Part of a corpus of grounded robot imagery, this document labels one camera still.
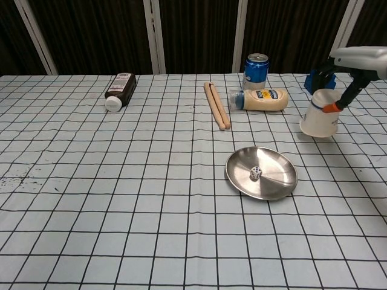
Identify blue toy building block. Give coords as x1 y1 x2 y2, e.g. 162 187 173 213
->
304 68 338 97

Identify white metal frame post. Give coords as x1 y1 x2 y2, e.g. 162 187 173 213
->
326 0 359 73
143 0 166 74
13 0 58 76
232 0 249 73

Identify silver metal plate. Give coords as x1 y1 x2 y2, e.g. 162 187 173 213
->
224 146 299 201

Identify blue soda can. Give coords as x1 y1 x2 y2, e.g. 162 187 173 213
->
243 53 270 91

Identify brown bottle white cap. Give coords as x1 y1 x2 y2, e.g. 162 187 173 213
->
104 72 137 114

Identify light blue checkered tablecloth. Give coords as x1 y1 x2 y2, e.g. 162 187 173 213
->
0 72 387 290

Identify mayonnaise squeeze bottle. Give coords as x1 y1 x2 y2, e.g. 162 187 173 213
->
229 88 289 112

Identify white paper cup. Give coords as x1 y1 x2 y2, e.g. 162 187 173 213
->
299 89 342 138

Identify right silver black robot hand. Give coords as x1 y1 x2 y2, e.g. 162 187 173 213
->
314 47 387 113

